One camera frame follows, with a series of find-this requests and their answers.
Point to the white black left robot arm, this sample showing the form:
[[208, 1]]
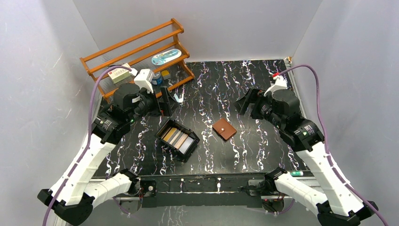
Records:
[[72, 198]]

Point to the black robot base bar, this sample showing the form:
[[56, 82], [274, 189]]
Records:
[[242, 189]]

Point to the white blue stapler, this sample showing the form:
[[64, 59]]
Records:
[[179, 96]]

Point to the orange leather card holder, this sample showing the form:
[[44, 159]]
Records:
[[224, 129]]

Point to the blue oval blister pack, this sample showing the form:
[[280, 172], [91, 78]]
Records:
[[165, 57]]

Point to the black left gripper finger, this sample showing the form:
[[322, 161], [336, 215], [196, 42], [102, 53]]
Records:
[[167, 104], [154, 111]]

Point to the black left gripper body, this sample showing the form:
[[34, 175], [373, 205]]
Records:
[[157, 104]]

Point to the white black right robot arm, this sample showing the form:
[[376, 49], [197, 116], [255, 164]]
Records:
[[335, 204]]

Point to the white green carton box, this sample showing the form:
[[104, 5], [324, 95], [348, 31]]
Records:
[[119, 74]]

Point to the yellow grey small block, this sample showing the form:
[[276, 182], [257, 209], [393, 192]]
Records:
[[165, 74]]

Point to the black card storage box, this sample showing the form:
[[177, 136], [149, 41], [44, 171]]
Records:
[[174, 123]]

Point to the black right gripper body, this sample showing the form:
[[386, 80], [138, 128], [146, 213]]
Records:
[[262, 109]]

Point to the blue white small jar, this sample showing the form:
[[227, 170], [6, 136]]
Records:
[[157, 79]]

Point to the stack of cards in box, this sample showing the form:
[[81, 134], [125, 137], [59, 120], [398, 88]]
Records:
[[177, 139]]

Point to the orange wooden shelf rack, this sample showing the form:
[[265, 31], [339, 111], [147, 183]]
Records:
[[138, 51]]

